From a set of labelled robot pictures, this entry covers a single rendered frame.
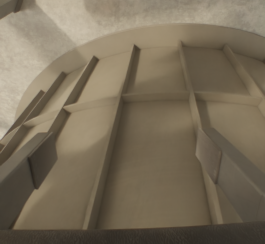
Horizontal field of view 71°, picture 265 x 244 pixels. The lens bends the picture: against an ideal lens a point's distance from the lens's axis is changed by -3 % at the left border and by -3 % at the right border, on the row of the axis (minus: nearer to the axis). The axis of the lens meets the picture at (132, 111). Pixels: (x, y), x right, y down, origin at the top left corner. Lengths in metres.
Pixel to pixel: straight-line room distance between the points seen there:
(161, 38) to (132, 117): 0.45
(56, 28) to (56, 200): 0.74
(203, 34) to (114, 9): 0.38
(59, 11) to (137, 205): 0.81
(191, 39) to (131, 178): 0.65
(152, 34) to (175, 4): 0.14
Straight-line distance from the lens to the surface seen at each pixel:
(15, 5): 0.99
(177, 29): 0.85
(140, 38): 0.85
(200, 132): 0.16
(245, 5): 0.91
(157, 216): 0.34
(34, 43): 1.05
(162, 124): 0.46
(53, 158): 0.17
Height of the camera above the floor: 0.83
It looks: 49 degrees down
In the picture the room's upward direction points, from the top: 171 degrees counter-clockwise
